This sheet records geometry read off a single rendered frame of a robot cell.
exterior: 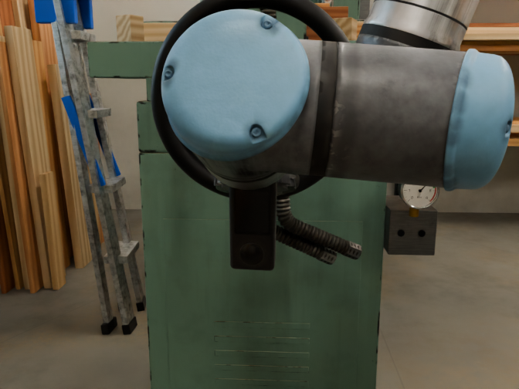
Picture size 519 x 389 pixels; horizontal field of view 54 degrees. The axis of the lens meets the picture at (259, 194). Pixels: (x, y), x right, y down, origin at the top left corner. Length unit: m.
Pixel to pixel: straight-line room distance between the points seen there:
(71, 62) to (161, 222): 0.86
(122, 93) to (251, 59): 3.16
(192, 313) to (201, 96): 0.72
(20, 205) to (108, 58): 1.33
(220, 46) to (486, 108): 0.16
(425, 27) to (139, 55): 0.57
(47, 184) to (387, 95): 1.93
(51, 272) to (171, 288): 1.32
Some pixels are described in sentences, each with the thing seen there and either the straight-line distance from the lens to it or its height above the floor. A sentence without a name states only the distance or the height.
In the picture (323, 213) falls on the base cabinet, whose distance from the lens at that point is 0.91.
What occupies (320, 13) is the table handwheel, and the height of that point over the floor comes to 0.92.
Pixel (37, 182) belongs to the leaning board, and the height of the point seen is 0.45.
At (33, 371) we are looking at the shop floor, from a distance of 1.72.
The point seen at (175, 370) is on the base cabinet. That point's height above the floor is 0.29.
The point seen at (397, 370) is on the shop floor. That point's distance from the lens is 1.64.
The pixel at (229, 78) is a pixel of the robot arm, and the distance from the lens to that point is 0.30.
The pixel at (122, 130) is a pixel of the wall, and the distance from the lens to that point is 3.47.
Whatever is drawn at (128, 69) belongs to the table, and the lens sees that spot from 0.92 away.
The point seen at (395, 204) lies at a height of 0.62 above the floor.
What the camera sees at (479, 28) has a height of 1.12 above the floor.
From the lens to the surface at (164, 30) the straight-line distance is 1.09.
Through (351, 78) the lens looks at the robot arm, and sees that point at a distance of 0.31.
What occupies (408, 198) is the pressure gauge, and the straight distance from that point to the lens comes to 0.86.
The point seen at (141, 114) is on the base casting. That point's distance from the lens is 0.92.
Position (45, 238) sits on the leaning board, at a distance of 2.25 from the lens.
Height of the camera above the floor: 0.83
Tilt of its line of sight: 12 degrees down
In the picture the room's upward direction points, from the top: straight up
